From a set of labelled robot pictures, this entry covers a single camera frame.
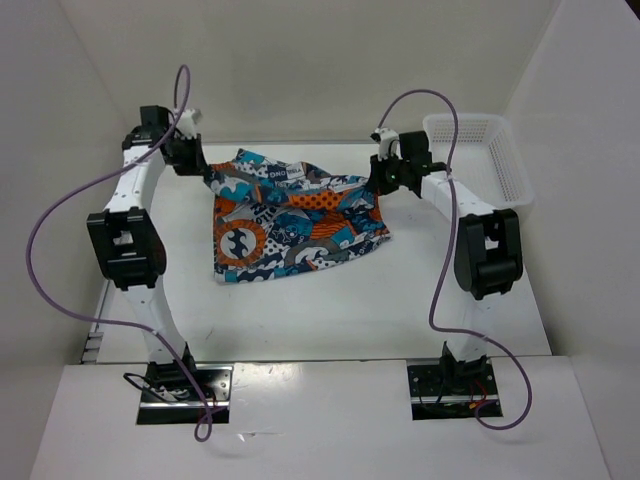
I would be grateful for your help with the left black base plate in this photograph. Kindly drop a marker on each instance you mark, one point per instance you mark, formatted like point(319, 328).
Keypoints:
point(210, 395)

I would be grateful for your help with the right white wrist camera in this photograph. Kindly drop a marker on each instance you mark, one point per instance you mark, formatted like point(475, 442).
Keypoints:
point(387, 140)

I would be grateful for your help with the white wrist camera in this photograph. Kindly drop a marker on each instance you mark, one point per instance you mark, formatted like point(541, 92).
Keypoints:
point(187, 124)
point(387, 140)

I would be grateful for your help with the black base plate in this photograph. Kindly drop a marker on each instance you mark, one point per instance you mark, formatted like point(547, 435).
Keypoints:
point(432, 397)
point(210, 395)

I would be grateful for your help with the colourful patterned shorts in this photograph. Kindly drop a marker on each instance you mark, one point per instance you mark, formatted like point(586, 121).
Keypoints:
point(273, 219)

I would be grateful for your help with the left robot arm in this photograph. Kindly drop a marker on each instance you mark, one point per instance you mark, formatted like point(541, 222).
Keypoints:
point(166, 347)

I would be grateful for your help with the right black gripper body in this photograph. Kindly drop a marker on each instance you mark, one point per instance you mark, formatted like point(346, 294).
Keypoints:
point(395, 174)

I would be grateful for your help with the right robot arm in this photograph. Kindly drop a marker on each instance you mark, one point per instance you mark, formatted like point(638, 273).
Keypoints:
point(483, 253)

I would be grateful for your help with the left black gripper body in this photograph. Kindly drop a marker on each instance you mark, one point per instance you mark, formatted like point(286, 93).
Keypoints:
point(182, 155)

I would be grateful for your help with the white plastic basket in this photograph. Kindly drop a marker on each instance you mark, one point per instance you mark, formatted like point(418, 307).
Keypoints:
point(487, 167)

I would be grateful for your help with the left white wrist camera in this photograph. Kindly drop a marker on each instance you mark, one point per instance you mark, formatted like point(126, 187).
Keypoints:
point(187, 124)

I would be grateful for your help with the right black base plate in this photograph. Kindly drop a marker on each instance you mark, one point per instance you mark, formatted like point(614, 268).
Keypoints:
point(432, 397)

